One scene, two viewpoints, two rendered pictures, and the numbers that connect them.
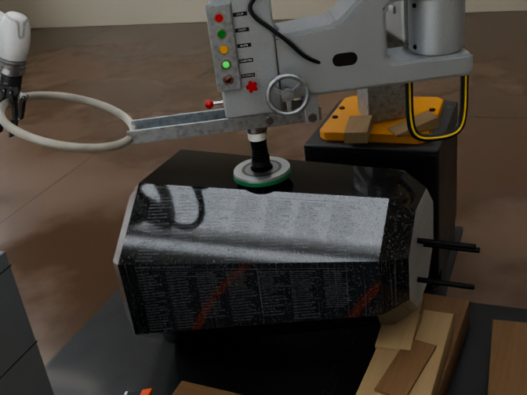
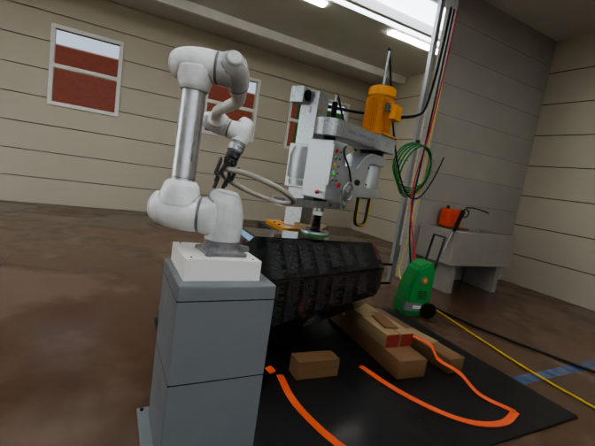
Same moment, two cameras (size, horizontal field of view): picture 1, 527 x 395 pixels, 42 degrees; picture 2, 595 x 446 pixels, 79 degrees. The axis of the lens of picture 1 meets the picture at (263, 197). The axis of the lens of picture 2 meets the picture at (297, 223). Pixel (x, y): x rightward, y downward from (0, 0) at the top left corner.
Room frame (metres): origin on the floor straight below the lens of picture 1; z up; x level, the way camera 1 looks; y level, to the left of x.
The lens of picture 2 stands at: (0.80, 2.22, 1.27)
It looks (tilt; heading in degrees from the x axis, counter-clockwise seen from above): 7 degrees down; 307
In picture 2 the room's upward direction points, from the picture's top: 9 degrees clockwise
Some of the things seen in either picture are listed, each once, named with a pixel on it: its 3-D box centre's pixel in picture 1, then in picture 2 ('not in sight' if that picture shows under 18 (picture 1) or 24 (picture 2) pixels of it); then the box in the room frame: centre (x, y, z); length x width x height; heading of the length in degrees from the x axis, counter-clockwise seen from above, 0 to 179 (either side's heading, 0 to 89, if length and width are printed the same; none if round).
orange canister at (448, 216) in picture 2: not in sight; (452, 217); (2.25, -3.39, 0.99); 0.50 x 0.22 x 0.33; 66
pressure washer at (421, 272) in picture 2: not in sight; (419, 273); (2.01, -1.60, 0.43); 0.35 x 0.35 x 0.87; 50
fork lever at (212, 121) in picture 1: (224, 120); (310, 203); (2.33, 0.10, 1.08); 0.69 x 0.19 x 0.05; 89
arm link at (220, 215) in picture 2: not in sight; (222, 214); (2.00, 1.18, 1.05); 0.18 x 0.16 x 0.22; 41
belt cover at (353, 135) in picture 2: not in sight; (355, 139); (2.32, -0.36, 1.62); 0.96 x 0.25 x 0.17; 89
